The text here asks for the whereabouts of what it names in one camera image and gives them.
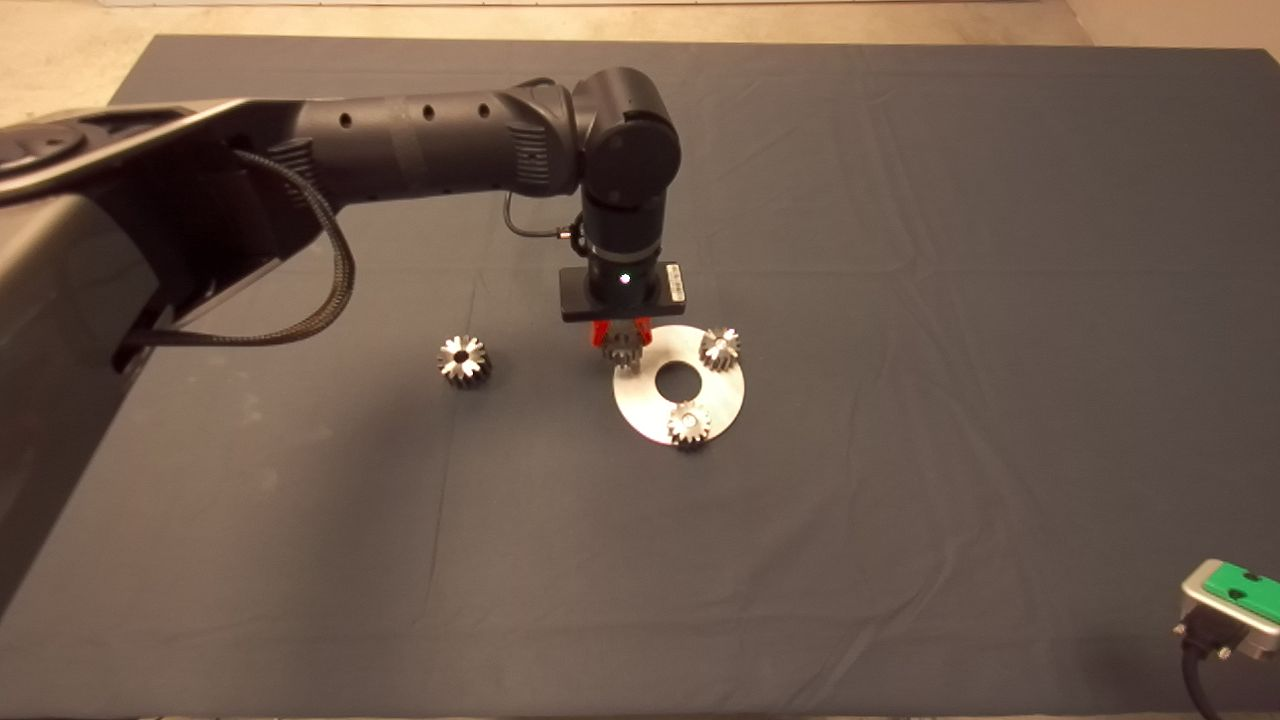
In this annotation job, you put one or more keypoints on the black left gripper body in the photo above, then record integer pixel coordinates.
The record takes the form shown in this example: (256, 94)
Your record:
(573, 305)

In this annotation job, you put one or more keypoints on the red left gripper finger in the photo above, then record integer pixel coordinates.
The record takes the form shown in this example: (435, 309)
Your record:
(600, 332)
(644, 329)

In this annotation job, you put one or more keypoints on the small steel gear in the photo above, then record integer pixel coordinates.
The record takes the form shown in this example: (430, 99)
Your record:
(689, 422)
(622, 352)
(720, 348)

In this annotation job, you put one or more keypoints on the large steel gear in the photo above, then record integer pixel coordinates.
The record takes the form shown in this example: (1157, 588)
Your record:
(464, 362)

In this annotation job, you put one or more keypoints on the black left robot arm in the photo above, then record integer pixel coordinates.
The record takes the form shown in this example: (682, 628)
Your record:
(420, 150)

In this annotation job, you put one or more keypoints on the round metal plate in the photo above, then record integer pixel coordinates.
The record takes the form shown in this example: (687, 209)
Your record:
(650, 415)

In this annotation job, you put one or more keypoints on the dark grey table cloth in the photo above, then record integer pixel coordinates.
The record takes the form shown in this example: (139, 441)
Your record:
(950, 250)

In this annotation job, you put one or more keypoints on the green right camera mount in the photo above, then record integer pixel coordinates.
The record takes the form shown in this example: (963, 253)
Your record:
(1245, 592)

